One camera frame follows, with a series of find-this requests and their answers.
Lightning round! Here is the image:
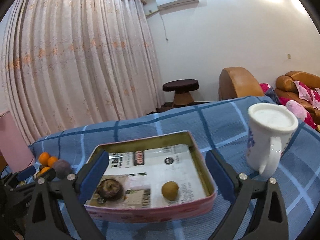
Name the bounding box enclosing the orange tangerine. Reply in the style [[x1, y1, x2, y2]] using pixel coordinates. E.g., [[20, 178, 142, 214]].
[[38, 152, 50, 166], [40, 167, 50, 174], [47, 156, 59, 167]]

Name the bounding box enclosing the purple passion fruit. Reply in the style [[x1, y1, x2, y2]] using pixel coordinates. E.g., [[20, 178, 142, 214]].
[[53, 159, 73, 179]]

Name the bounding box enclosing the white ceramic mug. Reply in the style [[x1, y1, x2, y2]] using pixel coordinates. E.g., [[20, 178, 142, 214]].
[[246, 103, 298, 178]]

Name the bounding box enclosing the small brown-green longan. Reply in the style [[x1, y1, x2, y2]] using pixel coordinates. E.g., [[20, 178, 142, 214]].
[[161, 181, 179, 201]]

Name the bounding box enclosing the pink metal tray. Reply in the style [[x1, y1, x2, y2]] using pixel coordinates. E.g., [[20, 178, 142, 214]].
[[85, 131, 217, 223]]

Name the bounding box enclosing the blue plaid tablecloth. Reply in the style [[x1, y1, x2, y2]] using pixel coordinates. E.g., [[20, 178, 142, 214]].
[[27, 96, 319, 239]]

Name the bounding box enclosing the pink floral blanket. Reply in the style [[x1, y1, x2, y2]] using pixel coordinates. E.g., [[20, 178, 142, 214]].
[[260, 81, 319, 129]]

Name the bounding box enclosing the brown leather sofa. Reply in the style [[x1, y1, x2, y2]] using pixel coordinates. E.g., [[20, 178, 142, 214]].
[[275, 71, 319, 125]]

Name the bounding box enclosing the brown leather armchair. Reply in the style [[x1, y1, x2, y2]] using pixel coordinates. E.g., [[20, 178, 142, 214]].
[[218, 67, 264, 101]]

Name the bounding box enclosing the dark round stool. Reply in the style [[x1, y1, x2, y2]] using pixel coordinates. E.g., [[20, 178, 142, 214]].
[[162, 79, 199, 106]]

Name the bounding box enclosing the pink floral curtain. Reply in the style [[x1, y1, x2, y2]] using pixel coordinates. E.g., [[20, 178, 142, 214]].
[[1, 0, 164, 144]]

